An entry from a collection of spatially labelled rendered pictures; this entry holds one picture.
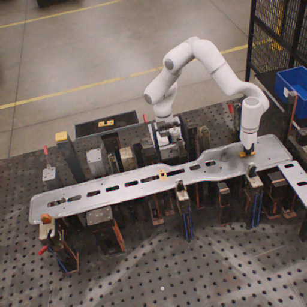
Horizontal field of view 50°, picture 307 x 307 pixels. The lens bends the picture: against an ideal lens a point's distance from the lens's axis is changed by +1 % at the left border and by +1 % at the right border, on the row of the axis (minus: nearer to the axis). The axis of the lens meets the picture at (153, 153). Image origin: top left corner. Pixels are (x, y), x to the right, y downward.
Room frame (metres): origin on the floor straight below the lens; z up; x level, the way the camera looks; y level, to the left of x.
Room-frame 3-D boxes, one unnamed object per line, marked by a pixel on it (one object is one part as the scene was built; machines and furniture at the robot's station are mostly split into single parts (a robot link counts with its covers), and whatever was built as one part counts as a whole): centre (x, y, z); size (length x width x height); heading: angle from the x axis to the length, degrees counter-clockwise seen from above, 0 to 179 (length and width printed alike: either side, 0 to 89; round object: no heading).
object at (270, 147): (1.12, -0.01, 1.00); 1.38 x 0.22 x 0.02; 94
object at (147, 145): (1.32, 0.02, 0.89); 0.13 x 0.11 x 0.38; 4
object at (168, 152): (1.34, -0.11, 0.94); 0.18 x 0.13 x 0.49; 94
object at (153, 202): (1.12, 0.05, 0.84); 0.17 x 0.06 x 0.29; 4
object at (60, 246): (0.90, 0.55, 0.88); 0.15 x 0.11 x 0.36; 4
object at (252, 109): (1.16, -0.49, 1.28); 0.09 x 0.08 x 0.13; 128
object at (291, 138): (1.17, -0.75, 0.85); 0.12 x 0.03 x 0.30; 4
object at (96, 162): (1.27, 0.31, 0.90); 0.13 x 0.10 x 0.41; 4
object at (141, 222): (1.12, 0.18, 0.84); 0.13 x 0.11 x 0.29; 4
